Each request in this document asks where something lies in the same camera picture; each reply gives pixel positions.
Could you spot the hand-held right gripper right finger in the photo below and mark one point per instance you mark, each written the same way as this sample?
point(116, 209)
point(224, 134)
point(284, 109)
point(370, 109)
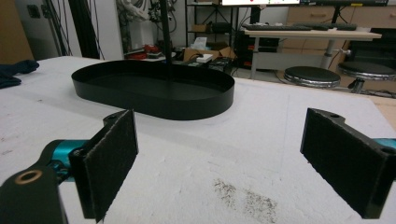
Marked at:
point(345, 158)

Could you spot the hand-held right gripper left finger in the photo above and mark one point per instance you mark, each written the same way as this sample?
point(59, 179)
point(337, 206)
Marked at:
point(106, 168)

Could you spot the black oval tray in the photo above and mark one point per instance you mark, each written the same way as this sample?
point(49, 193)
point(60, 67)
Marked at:
point(155, 90)

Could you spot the black round stool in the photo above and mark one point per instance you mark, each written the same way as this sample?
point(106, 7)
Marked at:
point(367, 70)
point(312, 77)

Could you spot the red tool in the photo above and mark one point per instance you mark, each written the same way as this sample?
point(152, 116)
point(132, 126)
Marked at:
point(146, 51)

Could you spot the wooden desk with metal legs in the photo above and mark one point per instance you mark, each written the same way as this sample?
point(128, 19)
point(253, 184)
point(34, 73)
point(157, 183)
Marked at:
point(311, 34)

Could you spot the dark blue cloth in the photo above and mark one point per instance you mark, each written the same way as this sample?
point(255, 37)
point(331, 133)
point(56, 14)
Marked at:
point(14, 73)

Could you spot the black keyboard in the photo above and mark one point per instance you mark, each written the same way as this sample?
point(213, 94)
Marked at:
point(277, 27)
point(330, 26)

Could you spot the wooden drawer cabinet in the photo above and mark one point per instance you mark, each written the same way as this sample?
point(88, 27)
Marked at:
point(342, 15)

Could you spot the brown cardboard box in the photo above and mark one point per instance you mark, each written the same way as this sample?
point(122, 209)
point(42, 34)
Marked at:
point(199, 53)

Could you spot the black metal stand pole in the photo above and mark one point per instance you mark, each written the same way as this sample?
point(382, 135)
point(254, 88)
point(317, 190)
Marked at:
point(166, 31)

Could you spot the computer monitor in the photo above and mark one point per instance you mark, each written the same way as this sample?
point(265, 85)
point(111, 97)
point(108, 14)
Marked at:
point(260, 2)

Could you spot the black metal shelf rack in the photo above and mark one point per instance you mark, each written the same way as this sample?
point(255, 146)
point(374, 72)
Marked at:
point(211, 21)

